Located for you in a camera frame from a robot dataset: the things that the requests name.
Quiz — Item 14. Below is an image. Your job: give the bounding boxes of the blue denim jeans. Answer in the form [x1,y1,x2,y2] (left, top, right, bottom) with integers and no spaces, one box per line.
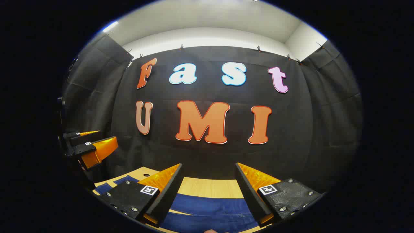
[94,175,259,233]

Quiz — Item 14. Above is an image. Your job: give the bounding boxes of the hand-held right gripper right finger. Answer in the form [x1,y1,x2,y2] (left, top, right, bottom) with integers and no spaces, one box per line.
[235,162,324,228]

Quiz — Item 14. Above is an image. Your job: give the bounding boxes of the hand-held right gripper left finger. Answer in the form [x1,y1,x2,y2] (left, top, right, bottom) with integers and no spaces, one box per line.
[98,163,183,227]

